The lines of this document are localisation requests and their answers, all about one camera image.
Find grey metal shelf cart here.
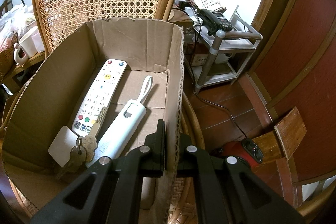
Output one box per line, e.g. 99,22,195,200
187,14,263,94

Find brass keys with wooden tag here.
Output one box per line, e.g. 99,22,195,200
56,106,108,180

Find wooden side table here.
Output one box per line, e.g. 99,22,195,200
1,52,46,94

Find white power bank with loop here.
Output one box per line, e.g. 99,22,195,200
85,76,153,168

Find brown cardboard box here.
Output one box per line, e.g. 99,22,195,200
1,17,185,224

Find white card key tag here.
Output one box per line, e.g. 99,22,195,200
49,126,78,167

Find cream ceramic mug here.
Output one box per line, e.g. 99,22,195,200
14,26,38,66

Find white TV remote control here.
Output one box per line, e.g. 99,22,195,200
71,59,127,136

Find black power cable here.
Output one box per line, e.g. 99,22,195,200
171,6,249,139

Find red and black floor appliance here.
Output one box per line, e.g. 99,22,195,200
219,138,264,168

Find black desk telephone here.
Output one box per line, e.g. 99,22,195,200
198,9,236,36

